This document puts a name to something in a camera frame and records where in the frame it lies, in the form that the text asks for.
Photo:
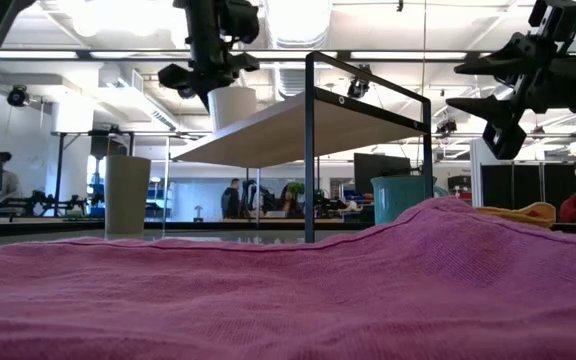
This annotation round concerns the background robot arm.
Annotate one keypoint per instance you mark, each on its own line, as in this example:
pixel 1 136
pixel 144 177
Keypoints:
pixel 50 202

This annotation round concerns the black monitor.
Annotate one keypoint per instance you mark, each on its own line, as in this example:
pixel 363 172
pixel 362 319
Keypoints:
pixel 380 172

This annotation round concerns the black ceiling camera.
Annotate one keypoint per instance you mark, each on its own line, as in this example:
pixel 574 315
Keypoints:
pixel 18 96
pixel 358 87
pixel 446 126

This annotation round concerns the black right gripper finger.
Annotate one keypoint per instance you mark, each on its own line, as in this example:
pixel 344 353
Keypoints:
pixel 488 106
pixel 508 57

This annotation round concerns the teal ceramic mug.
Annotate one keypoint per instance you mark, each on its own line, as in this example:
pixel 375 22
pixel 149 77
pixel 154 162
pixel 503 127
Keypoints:
pixel 395 200

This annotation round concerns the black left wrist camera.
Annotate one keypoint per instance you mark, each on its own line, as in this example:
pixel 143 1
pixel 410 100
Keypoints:
pixel 240 20

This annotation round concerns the green plant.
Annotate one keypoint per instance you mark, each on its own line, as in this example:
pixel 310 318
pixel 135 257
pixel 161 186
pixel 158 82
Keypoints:
pixel 296 188

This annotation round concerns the black partition wall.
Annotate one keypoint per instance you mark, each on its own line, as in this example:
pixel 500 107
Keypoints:
pixel 528 182

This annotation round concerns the black table frame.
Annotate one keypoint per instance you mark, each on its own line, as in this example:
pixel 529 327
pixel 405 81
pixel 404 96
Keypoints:
pixel 43 227

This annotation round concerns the white air duct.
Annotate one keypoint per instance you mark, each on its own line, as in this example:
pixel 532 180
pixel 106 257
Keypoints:
pixel 298 22

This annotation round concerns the white ceramic mug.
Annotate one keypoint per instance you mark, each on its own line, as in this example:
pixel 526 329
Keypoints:
pixel 233 107

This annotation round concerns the wooden shelf with black frame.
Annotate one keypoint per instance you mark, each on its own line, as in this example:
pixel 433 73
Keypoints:
pixel 288 135

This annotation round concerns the orange cloth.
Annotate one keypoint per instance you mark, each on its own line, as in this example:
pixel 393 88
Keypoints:
pixel 528 214

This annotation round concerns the pink cloth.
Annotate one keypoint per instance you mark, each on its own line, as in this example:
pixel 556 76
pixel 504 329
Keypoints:
pixel 288 295

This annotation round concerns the olive green cup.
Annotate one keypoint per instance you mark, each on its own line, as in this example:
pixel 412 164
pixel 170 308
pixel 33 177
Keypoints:
pixel 127 195

